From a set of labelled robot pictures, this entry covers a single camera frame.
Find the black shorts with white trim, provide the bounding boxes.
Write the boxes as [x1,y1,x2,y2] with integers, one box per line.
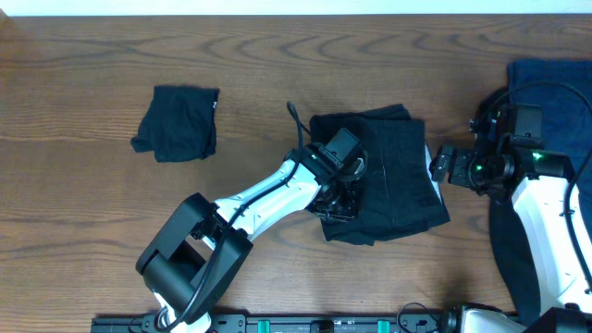
[309,105,450,246]

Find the black garment under pile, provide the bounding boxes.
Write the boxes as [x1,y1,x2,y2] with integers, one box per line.
[475,87,542,325]

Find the small folded black garment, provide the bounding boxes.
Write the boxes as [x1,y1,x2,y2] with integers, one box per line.
[130,85,220,163]

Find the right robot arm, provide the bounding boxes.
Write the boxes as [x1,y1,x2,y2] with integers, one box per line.
[429,114,591,332]

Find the navy blue garment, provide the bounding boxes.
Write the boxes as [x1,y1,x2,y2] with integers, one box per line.
[507,57,592,223]

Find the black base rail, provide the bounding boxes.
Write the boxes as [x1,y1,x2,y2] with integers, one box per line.
[90,313,456,333]

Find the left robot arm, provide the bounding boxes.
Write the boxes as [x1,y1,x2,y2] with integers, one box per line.
[135,142,367,332]

